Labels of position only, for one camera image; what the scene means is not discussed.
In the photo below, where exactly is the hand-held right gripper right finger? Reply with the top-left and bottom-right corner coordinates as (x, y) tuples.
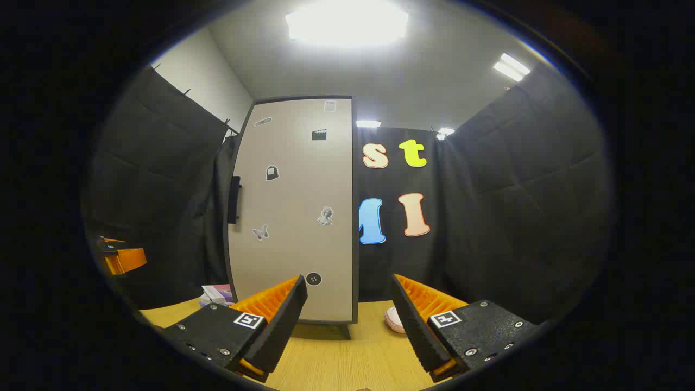
(391, 273), (541, 383)

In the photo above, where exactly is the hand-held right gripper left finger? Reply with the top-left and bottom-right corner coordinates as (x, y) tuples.
(155, 274), (308, 383)

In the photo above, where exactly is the beige cabinet door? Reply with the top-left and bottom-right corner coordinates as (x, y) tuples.
(225, 97), (359, 325)

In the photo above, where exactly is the black door handle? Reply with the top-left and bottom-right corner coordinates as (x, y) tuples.
(227, 176), (242, 224)

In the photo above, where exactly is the pink plush toy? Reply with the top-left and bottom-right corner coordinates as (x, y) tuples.
(384, 306), (408, 333)

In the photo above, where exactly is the black backdrop cloth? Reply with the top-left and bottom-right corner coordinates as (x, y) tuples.
(81, 60), (617, 326)

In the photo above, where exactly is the twin strip ceiling light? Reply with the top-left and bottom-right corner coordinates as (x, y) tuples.
(493, 53), (532, 83)

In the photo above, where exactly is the large ceiling light panel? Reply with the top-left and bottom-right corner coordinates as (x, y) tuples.
(285, 0), (409, 47)

